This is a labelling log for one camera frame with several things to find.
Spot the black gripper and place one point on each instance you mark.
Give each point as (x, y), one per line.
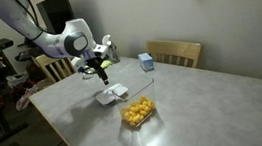
(94, 64)

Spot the white rectangular container lid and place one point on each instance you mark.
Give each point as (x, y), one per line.
(105, 98)

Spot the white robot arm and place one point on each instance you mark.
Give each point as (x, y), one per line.
(13, 13)

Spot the lime green folded cloth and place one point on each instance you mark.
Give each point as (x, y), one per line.
(106, 64)

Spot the glass utensil holder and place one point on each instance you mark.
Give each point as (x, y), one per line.
(113, 53)

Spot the clear plastic food container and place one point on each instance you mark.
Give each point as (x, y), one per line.
(143, 88)

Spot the light blue cardboard box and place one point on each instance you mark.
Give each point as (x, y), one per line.
(145, 61)

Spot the wooden slat-back chair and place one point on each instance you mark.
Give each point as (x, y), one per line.
(175, 49)
(49, 61)

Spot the pile of clothes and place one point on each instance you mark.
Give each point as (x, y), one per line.
(26, 92)

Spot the black monitor screen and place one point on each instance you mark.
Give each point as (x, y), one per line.
(56, 11)

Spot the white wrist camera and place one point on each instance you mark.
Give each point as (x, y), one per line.
(100, 50)

